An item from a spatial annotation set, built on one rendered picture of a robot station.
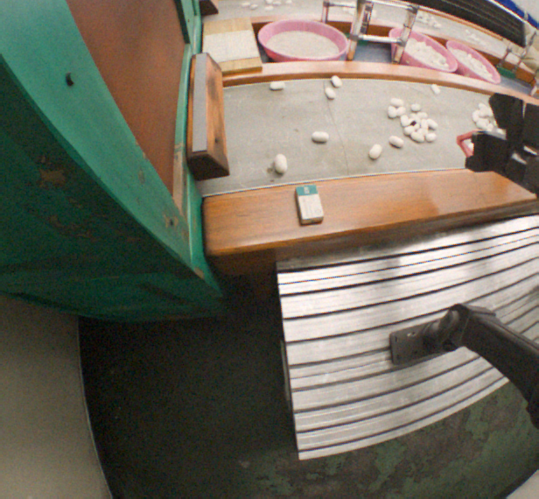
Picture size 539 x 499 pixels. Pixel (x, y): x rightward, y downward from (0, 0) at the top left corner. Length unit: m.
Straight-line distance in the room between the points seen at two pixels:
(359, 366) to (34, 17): 0.59
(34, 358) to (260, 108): 1.13
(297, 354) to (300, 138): 0.42
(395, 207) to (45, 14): 0.52
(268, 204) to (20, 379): 1.02
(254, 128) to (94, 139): 0.46
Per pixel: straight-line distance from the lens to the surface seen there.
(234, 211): 0.46
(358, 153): 0.58
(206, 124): 0.45
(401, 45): 0.84
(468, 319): 0.47
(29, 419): 1.17
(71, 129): 0.16
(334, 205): 0.48
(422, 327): 0.58
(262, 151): 0.56
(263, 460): 1.33
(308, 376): 0.52
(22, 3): 0.15
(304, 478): 1.40
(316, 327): 0.52
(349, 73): 0.75
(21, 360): 1.13
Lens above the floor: 1.18
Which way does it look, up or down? 69 degrees down
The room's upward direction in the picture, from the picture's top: 1 degrees counter-clockwise
